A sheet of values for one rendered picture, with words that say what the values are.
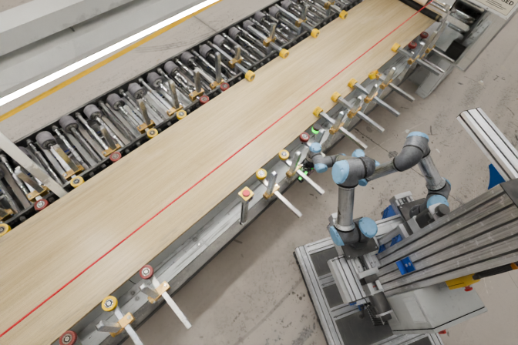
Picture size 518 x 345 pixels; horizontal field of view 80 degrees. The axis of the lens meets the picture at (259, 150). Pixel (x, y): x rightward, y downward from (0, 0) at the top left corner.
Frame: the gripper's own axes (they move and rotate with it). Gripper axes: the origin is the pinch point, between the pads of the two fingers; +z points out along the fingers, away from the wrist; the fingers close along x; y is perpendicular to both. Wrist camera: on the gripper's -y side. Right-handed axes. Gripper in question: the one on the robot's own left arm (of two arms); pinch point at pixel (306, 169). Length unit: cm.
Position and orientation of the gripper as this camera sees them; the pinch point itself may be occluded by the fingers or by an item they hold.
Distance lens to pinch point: 235.6
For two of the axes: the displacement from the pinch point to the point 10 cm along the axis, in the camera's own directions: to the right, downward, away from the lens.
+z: -0.8, 5.2, 8.5
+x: 9.0, 4.0, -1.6
